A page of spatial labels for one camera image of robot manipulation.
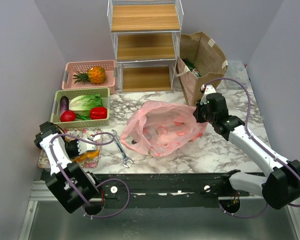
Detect red tomato toy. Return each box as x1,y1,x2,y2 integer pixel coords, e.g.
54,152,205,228
60,110,77,122

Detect red bell pepper toy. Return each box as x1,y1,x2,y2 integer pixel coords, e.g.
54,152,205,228
89,106,108,120

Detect green lettuce toy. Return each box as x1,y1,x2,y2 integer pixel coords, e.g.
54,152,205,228
69,94,103,112

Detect purple eggplant toy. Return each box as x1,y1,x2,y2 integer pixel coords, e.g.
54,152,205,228
59,96,69,116

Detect pink plastic bag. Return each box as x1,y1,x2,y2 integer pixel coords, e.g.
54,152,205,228
120,100,208,157

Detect brown paper grocery bag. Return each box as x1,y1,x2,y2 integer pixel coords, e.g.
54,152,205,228
176,32,228,106

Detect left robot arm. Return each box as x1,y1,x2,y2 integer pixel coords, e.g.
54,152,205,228
34,121,101,214

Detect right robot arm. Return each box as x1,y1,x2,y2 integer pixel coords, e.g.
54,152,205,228
193,92,300,210

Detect floral tray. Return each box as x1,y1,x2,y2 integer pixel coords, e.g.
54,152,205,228
37,127,101,170

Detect green chili pepper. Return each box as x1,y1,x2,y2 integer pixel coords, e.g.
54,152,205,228
76,114,91,121

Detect clear plastic organizer box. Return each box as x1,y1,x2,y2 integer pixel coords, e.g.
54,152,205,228
223,60,250,90

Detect silver open-end wrench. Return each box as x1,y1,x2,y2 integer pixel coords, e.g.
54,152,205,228
112,129,134,168

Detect green plastic basket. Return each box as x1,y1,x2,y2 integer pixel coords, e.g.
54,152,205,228
50,87,110,129

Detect toy pineapple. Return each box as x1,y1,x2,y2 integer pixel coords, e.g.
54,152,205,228
73,66,107,85

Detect pink plastic basket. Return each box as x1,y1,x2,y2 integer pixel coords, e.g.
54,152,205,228
62,60,116,94

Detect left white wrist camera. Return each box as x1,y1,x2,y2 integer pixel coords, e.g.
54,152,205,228
77,139,97,155

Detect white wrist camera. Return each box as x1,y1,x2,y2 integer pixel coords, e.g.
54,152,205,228
77,139,97,155
200,84,216,105

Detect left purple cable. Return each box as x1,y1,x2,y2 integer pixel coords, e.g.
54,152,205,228
49,131,131,220

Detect purple cable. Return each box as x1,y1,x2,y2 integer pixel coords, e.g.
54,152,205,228
203,77,300,218
49,131,131,220

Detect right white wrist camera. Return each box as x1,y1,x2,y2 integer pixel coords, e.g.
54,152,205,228
200,84,216,105

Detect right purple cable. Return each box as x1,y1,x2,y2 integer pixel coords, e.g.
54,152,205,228
203,77,300,218

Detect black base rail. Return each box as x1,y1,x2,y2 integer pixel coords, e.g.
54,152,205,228
96,173,249,211

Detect white wire wooden shelf rack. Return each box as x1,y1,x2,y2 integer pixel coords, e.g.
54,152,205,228
107,0,184,93

